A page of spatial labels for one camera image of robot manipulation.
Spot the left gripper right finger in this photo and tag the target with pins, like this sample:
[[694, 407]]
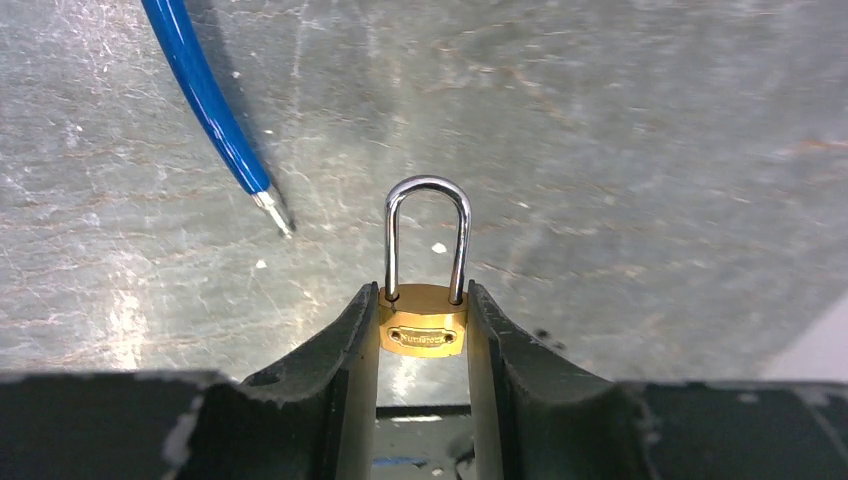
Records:
[[538, 416]]

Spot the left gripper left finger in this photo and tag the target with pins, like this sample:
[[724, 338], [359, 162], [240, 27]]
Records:
[[309, 415]]

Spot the brass padlock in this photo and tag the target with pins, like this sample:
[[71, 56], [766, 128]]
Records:
[[424, 320]]

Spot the blue cable lock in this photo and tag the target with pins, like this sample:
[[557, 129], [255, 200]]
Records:
[[173, 28]]

